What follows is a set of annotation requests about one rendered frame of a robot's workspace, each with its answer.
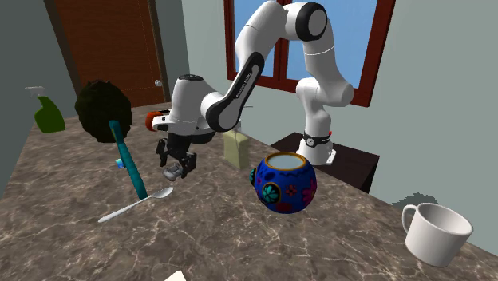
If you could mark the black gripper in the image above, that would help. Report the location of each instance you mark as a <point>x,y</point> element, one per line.
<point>178,144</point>

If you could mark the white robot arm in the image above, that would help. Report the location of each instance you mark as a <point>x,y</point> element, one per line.
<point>319,93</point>

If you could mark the orange-red round object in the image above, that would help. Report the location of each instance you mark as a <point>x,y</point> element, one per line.
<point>149,121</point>

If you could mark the teal long brush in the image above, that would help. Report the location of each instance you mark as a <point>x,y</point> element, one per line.
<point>129,161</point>

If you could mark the small light blue object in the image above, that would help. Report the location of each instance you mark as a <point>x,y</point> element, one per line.
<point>120,164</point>

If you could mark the beige carton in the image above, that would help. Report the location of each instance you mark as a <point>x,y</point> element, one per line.
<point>236,151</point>

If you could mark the silver spoon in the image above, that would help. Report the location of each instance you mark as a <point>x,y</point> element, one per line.
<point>134,204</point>

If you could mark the black bushy round object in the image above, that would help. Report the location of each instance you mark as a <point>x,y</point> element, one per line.
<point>102,109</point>

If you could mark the blue flower-painted round pot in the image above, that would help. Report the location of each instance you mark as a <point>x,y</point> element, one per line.
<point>284,186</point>

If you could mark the white flat object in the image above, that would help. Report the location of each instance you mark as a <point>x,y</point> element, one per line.
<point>176,276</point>

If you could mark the brown wooden door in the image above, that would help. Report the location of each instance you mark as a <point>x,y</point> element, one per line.
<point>113,46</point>

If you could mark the green spray bottle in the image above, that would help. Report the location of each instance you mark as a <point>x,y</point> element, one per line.
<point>49,116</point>

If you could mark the dark robot stand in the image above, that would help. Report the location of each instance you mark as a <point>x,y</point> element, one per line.
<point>356,165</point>

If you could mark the red-framed window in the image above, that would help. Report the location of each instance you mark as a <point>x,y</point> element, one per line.
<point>350,39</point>

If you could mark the dark green plant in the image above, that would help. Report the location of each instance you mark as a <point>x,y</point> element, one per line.
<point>413,200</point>

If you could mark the white mug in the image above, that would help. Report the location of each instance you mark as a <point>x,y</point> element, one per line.
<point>437,235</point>

